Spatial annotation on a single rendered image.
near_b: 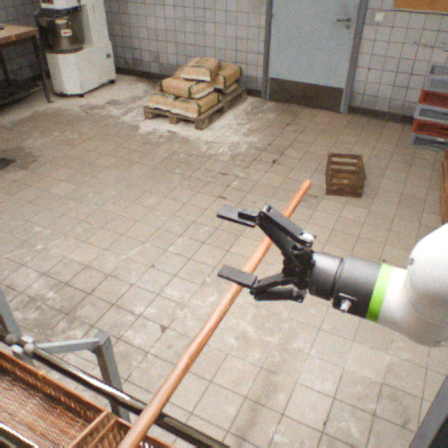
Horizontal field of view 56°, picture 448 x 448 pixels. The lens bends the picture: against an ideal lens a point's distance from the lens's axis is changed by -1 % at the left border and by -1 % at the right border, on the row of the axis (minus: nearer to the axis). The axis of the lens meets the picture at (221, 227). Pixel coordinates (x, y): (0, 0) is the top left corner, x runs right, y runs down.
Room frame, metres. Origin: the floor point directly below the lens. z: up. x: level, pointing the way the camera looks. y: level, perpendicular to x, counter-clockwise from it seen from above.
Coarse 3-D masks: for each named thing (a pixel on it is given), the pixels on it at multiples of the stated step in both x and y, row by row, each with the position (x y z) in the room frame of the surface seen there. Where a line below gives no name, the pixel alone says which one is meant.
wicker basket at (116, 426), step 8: (112, 424) 0.67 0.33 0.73; (120, 424) 0.68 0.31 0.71; (128, 424) 0.67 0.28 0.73; (104, 432) 0.64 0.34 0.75; (112, 432) 0.67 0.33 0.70; (120, 432) 0.69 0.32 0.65; (96, 440) 0.61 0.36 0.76; (104, 440) 0.63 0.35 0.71; (112, 440) 0.66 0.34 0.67; (120, 440) 0.68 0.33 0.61; (144, 440) 0.65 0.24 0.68; (152, 440) 0.63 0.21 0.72; (160, 440) 0.62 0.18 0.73
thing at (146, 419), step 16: (304, 192) 1.25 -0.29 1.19; (288, 208) 1.14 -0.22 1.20; (256, 256) 0.90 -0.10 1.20; (240, 288) 0.78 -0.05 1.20; (224, 304) 0.72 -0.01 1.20; (208, 320) 0.67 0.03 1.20; (208, 336) 0.63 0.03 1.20; (192, 352) 0.58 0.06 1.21; (176, 368) 0.54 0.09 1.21; (176, 384) 0.50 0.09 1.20; (160, 400) 0.46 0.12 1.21; (144, 416) 0.43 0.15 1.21; (128, 432) 0.40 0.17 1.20; (144, 432) 0.40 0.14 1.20
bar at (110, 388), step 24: (0, 288) 1.05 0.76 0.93; (0, 312) 1.02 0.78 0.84; (0, 336) 0.65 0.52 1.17; (24, 336) 0.65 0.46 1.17; (96, 336) 0.83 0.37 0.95; (24, 360) 0.60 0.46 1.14; (48, 360) 0.58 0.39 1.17; (96, 384) 0.52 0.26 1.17; (120, 384) 0.83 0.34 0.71; (120, 408) 0.80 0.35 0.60; (144, 408) 0.47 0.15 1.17; (168, 432) 0.42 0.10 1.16; (192, 432) 0.42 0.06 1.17
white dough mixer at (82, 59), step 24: (48, 0) 5.61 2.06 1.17; (72, 0) 5.75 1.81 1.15; (96, 0) 6.11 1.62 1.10; (48, 24) 5.49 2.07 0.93; (72, 24) 5.59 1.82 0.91; (96, 24) 6.03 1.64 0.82; (48, 48) 5.53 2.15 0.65; (72, 48) 5.57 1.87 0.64; (96, 48) 5.93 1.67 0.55; (72, 72) 5.55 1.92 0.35; (96, 72) 5.87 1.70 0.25
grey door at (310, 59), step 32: (288, 0) 5.41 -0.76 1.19; (320, 0) 5.24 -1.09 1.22; (352, 0) 5.08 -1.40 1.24; (288, 32) 5.40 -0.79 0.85; (320, 32) 5.22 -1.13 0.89; (352, 32) 5.05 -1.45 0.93; (288, 64) 5.38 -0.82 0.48; (320, 64) 5.20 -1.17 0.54; (352, 64) 5.01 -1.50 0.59; (288, 96) 5.36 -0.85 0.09; (320, 96) 5.17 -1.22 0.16
